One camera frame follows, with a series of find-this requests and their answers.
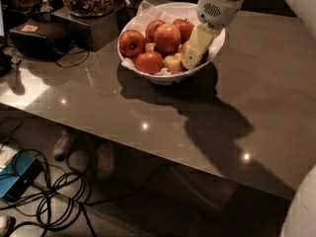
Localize red apple front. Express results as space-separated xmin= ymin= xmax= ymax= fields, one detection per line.
xmin=135 ymin=51 xmax=164 ymax=75

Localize white paper bowl liner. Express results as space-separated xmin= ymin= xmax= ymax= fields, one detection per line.
xmin=119 ymin=0 xmax=224 ymax=77

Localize red apple back right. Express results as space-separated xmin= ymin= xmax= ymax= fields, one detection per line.
xmin=173 ymin=19 xmax=195 ymax=42

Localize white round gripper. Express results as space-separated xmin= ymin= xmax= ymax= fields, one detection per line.
xmin=182 ymin=0 xmax=244 ymax=69

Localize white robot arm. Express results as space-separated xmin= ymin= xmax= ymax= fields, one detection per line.
xmin=182 ymin=0 xmax=316 ymax=237

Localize yellow-green apple front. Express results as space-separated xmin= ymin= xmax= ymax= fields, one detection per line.
xmin=164 ymin=52 xmax=184 ymax=74

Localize blue box on floor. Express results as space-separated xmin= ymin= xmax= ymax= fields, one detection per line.
xmin=0 ymin=152 xmax=42 ymax=202

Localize red apple centre top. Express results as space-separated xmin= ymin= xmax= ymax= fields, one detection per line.
xmin=154 ymin=24 xmax=182 ymax=53

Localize red apple back left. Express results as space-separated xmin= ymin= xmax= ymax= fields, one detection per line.
xmin=145 ymin=19 xmax=164 ymax=42

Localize white shoe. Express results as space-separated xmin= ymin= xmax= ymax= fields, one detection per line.
xmin=52 ymin=128 xmax=78 ymax=161
xmin=97 ymin=142 xmax=115 ymax=181

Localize dark square stand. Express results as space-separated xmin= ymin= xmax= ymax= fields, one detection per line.
xmin=51 ymin=7 xmax=119 ymax=51

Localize left white shoe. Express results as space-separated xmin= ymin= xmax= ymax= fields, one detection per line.
xmin=52 ymin=128 xmax=78 ymax=161

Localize white bowl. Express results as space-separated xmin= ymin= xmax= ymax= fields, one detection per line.
xmin=117 ymin=1 xmax=227 ymax=86

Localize black device with label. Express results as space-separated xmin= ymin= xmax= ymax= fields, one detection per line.
xmin=9 ymin=20 xmax=73 ymax=61

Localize black floor cables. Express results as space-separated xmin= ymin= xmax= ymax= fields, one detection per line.
xmin=0 ymin=117 xmax=98 ymax=237

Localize right white shoe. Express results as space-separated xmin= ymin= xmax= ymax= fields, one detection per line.
xmin=97 ymin=142 xmax=115 ymax=181

